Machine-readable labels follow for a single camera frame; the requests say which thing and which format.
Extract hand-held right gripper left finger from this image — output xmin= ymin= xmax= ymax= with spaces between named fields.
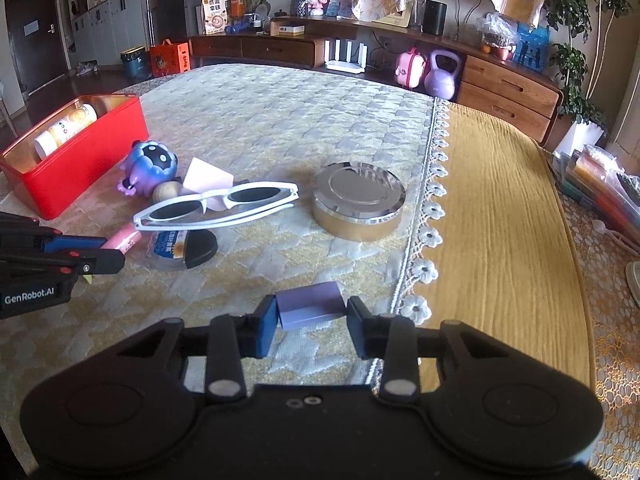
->
xmin=116 ymin=295 xmax=279 ymax=404

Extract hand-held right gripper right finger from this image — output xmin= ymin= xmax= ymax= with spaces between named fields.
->
xmin=346 ymin=296 xmax=507 ymax=405

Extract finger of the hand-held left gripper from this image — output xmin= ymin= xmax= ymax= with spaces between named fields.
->
xmin=0 ymin=212 xmax=110 ymax=257
xmin=0 ymin=248 xmax=126 ymax=278

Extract pink tube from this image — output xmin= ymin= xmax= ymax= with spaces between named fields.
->
xmin=99 ymin=223 xmax=142 ymax=254

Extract purple rectangular box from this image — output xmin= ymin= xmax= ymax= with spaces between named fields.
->
xmin=275 ymin=282 xmax=347 ymax=331

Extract red tin box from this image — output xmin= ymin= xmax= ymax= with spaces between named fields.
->
xmin=0 ymin=93 xmax=151 ymax=221

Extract round tin can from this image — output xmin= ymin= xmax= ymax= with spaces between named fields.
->
xmin=146 ymin=229 xmax=220 ymax=272

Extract wooden egg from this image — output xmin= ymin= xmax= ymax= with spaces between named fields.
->
xmin=152 ymin=181 xmax=190 ymax=206

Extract white sunglasses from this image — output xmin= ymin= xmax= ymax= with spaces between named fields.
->
xmin=132 ymin=181 xmax=300 ymax=233

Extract purple toy figure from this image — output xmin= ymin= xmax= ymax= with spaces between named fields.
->
xmin=117 ymin=140 xmax=180 ymax=197

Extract yellow white bottle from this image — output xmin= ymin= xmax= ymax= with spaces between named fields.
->
xmin=33 ymin=103 xmax=99 ymax=159

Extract round gold tin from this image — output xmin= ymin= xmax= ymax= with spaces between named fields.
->
xmin=310 ymin=161 xmax=407 ymax=242

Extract pink square box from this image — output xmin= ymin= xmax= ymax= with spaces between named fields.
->
xmin=182 ymin=157 xmax=235 ymax=211

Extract yellow blanket with lace trim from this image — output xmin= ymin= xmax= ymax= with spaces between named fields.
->
xmin=367 ymin=99 xmax=597 ymax=397

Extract green bin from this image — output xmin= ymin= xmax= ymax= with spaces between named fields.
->
xmin=119 ymin=45 xmax=150 ymax=80

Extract quilted grey bedspread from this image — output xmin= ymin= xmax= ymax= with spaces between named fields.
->
xmin=0 ymin=62 xmax=454 ymax=397

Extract orange gift box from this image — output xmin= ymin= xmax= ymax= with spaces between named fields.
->
xmin=148 ymin=39 xmax=192 ymax=79

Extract dark door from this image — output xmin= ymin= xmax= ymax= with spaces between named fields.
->
xmin=4 ymin=0 xmax=69 ymax=97

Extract purple kettlebell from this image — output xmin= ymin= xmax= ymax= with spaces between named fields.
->
xmin=423 ymin=49 xmax=462 ymax=100

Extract grey refrigerator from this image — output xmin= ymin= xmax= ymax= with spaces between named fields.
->
xmin=154 ymin=0 xmax=221 ymax=44

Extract pink toy bag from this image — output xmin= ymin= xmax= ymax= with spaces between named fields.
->
xmin=394 ymin=48 xmax=430 ymax=90

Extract yellow snack box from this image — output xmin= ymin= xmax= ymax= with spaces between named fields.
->
xmin=201 ymin=0 xmax=230 ymax=36

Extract white router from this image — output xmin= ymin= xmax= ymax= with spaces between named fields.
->
xmin=323 ymin=39 xmax=370 ymax=72

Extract long wooden cabinet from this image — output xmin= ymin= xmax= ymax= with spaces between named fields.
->
xmin=188 ymin=15 xmax=564 ymax=144

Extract black speaker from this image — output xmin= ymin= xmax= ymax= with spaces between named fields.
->
xmin=420 ymin=0 xmax=449 ymax=36

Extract clear plastic bag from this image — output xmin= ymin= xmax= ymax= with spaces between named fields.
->
xmin=476 ymin=11 xmax=519 ymax=61

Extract tall plant in white pot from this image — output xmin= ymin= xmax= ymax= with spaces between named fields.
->
xmin=544 ymin=0 xmax=640 ymax=157

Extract white wall cabinets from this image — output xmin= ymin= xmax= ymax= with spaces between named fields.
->
xmin=64 ymin=0 xmax=151 ymax=67

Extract blue picture frame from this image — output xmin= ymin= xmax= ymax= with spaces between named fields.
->
xmin=512 ymin=22 xmax=550 ymax=72

